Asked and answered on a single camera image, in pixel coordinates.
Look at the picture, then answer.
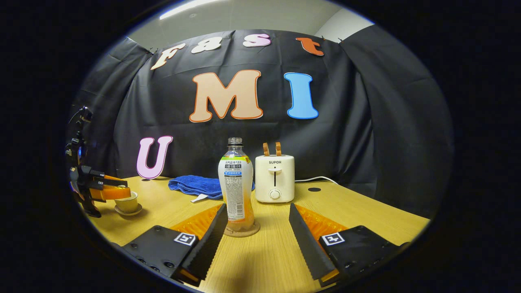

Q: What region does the blue towel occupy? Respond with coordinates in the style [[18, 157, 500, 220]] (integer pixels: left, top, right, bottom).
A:
[[168, 175, 256, 203]]

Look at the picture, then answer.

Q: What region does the cream teacup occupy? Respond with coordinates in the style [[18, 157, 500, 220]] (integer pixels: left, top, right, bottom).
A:
[[115, 191, 139, 214]]

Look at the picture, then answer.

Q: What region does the cream saucer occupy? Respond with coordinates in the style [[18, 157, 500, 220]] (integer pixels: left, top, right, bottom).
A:
[[114, 203, 143, 216]]

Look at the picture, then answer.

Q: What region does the white toaster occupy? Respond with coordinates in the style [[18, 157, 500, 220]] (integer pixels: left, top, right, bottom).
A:
[[255, 155, 295, 203]]

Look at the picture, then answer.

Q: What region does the white toaster cable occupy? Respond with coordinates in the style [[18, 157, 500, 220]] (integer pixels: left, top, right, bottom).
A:
[[294, 176, 339, 186]]

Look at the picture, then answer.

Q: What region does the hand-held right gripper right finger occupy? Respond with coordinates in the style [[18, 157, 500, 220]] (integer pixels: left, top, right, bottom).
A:
[[289, 203, 401, 286]]

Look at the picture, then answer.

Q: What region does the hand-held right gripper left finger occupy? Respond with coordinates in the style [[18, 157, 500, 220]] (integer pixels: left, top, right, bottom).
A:
[[121, 203, 228, 286]]

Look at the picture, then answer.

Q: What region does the clear water bottle orange drink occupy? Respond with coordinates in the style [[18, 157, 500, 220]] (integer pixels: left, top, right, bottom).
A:
[[218, 138, 255, 233]]

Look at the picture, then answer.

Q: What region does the black backdrop cloth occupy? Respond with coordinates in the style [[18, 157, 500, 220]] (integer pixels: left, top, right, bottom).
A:
[[67, 29, 454, 218]]

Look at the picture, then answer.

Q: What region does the round cork coaster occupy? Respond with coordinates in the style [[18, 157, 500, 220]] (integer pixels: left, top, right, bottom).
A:
[[223, 221, 261, 238]]

